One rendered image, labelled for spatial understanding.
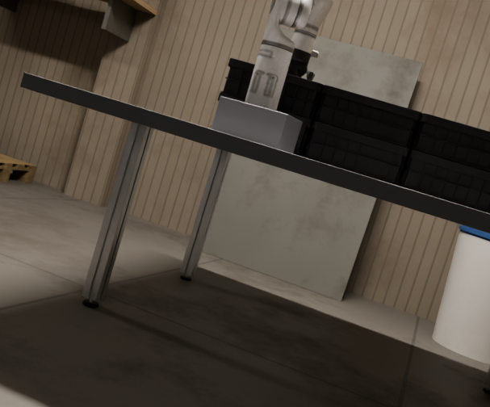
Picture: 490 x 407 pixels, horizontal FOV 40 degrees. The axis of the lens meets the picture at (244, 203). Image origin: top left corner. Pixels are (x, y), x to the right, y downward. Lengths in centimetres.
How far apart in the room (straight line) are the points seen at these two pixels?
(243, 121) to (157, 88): 308
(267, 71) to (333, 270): 230
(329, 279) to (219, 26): 189
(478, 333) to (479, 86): 157
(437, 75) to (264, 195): 131
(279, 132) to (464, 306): 215
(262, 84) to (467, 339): 220
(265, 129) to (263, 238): 238
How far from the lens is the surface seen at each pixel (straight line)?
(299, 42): 216
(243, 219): 416
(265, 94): 187
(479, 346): 372
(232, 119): 180
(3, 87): 547
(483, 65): 448
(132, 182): 235
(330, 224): 407
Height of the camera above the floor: 68
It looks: 4 degrees down
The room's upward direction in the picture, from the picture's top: 17 degrees clockwise
